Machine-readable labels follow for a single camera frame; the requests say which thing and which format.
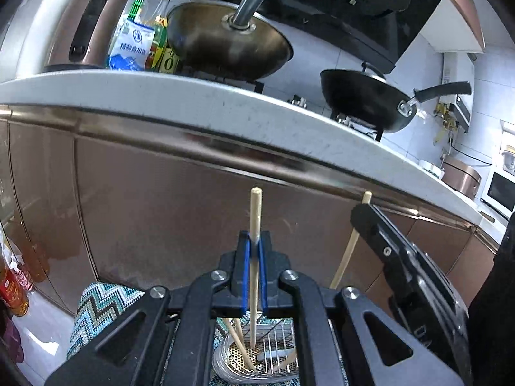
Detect green bottle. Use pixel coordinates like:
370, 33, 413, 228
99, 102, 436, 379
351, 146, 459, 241
128, 0, 148, 22

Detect brass wok with metal handle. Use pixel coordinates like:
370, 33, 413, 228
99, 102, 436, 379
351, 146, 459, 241
167, 0, 294, 82

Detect black pan lid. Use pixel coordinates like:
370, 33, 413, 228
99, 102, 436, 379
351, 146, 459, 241
362, 62, 388, 79

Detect tall bottle with yellow cap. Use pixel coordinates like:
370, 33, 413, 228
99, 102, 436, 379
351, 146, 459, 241
152, 0, 178, 49

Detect clear wire utensil holder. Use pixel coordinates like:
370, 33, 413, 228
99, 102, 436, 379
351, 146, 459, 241
211, 317, 300, 386

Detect white microwave oven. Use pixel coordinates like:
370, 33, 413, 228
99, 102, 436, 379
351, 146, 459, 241
481, 169, 515, 222

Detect pink plastic object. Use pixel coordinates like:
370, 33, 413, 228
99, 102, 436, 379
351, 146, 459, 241
0, 322, 25, 366

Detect black range hood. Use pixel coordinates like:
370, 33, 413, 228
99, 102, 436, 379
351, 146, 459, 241
189, 0, 441, 74

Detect black gas stove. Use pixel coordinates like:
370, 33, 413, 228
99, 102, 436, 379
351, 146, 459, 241
177, 66, 383, 142

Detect orange drink bottle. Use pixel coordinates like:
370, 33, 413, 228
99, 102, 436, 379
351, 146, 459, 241
0, 255, 31, 317

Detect blue and white salt bag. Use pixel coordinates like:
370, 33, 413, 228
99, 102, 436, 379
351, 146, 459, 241
107, 18, 155, 71

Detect brown upper kitchen cabinets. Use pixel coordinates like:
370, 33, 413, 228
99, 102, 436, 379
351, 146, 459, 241
422, 0, 487, 54

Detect black power cable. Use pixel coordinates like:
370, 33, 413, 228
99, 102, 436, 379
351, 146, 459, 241
443, 137, 492, 166

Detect zigzag patterned cloth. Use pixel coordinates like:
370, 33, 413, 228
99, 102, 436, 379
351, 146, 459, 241
66, 282, 226, 386

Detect black wok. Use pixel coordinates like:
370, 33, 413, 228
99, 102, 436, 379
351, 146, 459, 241
320, 68, 471, 134

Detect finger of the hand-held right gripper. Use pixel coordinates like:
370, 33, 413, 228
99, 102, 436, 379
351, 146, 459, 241
350, 203, 420, 275

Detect rose gold thermos jug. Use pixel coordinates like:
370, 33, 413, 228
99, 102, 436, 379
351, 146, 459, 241
44, 0, 135, 69

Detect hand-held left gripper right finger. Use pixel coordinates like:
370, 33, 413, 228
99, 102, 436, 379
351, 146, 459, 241
257, 231, 467, 386

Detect white water heater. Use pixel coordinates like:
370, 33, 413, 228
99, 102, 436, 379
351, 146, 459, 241
440, 53, 473, 134

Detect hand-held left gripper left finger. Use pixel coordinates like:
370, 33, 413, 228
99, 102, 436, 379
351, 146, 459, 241
46, 231, 253, 386

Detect rose gold rice cooker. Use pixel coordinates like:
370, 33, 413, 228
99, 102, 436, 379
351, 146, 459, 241
443, 156, 481, 199

